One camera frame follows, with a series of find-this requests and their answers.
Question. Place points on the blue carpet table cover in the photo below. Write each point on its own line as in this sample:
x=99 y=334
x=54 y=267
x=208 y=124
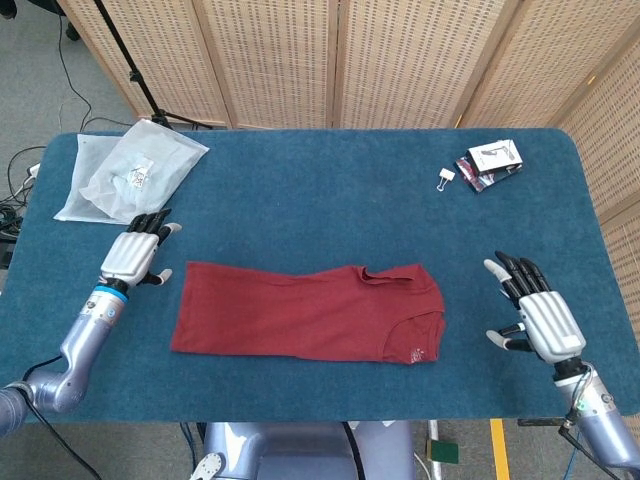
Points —
x=325 y=165

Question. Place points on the white and black box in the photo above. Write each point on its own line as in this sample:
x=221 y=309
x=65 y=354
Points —
x=492 y=156

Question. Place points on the flat translucent plastic bag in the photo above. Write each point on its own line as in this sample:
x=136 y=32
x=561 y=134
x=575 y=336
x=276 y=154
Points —
x=82 y=200

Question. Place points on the silver-blue robot torso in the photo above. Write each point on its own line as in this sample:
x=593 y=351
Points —
x=300 y=450

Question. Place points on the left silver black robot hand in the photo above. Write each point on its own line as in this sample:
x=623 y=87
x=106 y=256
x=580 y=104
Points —
x=130 y=255

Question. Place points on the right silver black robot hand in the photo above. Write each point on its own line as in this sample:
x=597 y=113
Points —
x=550 y=325

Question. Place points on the green block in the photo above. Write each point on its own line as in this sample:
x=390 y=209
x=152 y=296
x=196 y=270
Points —
x=442 y=452

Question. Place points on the black tripod stand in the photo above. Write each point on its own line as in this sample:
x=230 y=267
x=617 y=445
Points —
x=132 y=75

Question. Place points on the red t-shirt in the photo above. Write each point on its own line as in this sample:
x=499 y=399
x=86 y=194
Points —
x=300 y=315

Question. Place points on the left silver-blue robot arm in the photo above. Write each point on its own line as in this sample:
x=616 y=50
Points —
x=80 y=345

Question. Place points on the black office chair base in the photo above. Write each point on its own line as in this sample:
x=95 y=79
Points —
x=73 y=33

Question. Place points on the white power adapter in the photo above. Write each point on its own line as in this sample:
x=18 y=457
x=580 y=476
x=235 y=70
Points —
x=33 y=170

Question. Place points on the white pole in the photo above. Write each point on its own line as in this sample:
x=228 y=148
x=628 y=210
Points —
x=435 y=435

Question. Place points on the dark box with red print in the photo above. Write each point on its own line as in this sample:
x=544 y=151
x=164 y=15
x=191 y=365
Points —
x=477 y=182

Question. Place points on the plastic bag with white garment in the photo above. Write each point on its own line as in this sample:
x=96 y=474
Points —
x=145 y=175

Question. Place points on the white metal bracket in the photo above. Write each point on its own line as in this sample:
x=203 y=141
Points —
x=210 y=466

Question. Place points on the white binder clip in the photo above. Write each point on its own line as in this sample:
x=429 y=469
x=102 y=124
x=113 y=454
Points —
x=446 y=176

